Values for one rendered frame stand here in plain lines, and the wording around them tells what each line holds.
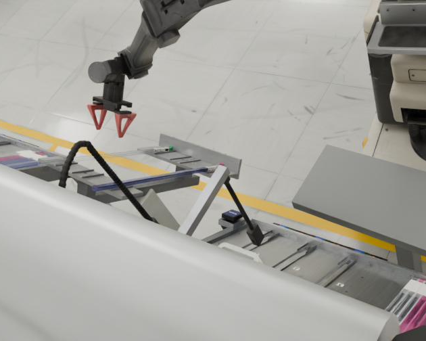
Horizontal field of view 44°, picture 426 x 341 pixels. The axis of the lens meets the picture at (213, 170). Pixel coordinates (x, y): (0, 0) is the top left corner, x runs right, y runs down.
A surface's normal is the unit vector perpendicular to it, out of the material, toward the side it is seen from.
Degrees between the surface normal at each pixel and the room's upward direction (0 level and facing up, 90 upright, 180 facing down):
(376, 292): 43
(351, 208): 0
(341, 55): 0
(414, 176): 0
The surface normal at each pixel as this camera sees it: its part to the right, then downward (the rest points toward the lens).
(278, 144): -0.33, -0.59
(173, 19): -0.56, 0.29
